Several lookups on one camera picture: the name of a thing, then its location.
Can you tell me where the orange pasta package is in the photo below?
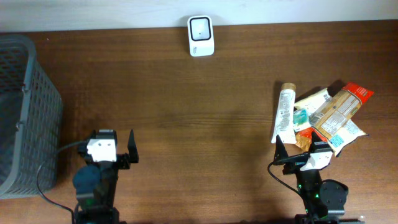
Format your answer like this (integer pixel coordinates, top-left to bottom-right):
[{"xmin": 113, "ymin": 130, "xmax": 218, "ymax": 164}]
[{"xmin": 295, "ymin": 82, "xmax": 375, "ymax": 152}]

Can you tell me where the teal tissue pack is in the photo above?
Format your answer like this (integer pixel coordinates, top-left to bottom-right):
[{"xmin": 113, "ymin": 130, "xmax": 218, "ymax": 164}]
[{"xmin": 293, "ymin": 109, "xmax": 311, "ymax": 132}]

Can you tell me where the white cream tube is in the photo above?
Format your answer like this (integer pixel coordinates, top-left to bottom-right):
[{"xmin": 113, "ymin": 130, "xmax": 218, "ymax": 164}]
[{"xmin": 271, "ymin": 83, "xmax": 296, "ymax": 144}]

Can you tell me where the cream snack bag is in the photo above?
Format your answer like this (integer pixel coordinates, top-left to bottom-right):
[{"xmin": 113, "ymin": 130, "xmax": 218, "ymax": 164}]
[{"xmin": 294, "ymin": 87, "xmax": 370, "ymax": 157}]

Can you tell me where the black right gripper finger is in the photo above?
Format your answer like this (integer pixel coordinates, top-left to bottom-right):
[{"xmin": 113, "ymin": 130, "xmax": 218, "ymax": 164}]
[
  {"xmin": 311, "ymin": 131, "xmax": 323, "ymax": 146},
  {"xmin": 273, "ymin": 135, "xmax": 289, "ymax": 165}
]

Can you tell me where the white barcode scanner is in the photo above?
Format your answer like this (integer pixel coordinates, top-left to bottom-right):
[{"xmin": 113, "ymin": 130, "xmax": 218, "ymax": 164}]
[{"xmin": 187, "ymin": 15, "xmax": 215, "ymax": 57}]

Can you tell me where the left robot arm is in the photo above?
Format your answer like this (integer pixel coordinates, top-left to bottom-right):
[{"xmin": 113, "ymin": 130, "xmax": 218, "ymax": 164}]
[{"xmin": 73, "ymin": 129, "xmax": 139, "ymax": 224}]

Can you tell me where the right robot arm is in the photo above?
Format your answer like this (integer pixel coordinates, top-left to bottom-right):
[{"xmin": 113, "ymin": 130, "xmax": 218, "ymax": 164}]
[{"xmin": 280, "ymin": 133, "xmax": 348, "ymax": 223}]

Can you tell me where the dark grey plastic basket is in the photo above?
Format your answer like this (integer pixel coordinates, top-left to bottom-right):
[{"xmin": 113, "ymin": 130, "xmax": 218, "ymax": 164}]
[{"xmin": 1, "ymin": 34, "xmax": 63, "ymax": 200}]

